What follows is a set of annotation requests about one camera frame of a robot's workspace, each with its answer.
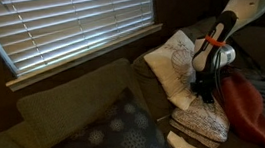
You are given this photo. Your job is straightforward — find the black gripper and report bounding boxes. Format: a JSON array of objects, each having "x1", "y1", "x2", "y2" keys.
[{"x1": 188, "y1": 68, "x2": 225, "y2": 107}]

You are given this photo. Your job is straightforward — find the red fuzzy blanket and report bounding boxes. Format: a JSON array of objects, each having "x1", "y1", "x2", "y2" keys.
[{"x1": 217, "y1": 66, "x2": 265, "y2": 148}]

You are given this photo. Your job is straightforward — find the orange band on arm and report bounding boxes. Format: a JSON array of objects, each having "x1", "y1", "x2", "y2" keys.
[{"x1": 204, "y1": 32, "x2": 228, "y2": 50}]

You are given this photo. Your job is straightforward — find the white black speckled pillow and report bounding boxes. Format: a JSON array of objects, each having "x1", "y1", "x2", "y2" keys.
[{"x1": 166, "y1": 92, "x2": 234, "y2": 148}]

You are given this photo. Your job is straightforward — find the white pillow with shell print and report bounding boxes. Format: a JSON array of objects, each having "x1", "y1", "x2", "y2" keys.
[{"x1": 140, "y1": 27, "x2": 208, "y2": 116}]

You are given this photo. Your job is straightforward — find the white paper sheet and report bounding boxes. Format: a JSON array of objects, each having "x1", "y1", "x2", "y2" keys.
[{"x1": 165, "y1": 127, "x2": 201, "y2": 148}]

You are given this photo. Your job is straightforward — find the black tripod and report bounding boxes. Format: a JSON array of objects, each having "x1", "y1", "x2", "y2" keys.
[{"x1": 228, "y1": 33, "x2": 265, "y2": 86}]

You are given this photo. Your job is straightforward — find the dark pillow with snowflake print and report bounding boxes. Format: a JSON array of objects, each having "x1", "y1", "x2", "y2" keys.
[{"x1": 19, "y1": 82, "x2": 176, "y2": 148}]

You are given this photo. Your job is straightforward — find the wooden window sill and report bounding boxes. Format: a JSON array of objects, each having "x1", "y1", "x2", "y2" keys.
[{"x1": 0, "y1": 22, "x2": 170, "y2": 93}]

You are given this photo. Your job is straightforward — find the grey woven couch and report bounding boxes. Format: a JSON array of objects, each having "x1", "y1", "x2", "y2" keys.
[{"x1": 0, "y1": 10, "x2": 265, "y2": 148}]

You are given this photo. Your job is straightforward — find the white window blinds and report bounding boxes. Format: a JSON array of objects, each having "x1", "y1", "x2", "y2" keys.
[{"x1": 0, "y1": 0, "x2": 162, "y2": 81}]

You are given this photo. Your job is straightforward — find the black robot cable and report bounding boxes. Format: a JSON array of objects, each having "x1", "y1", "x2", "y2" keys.
[{"x1": 209, "y1": 48, "x2": 231, "y2": 101}]

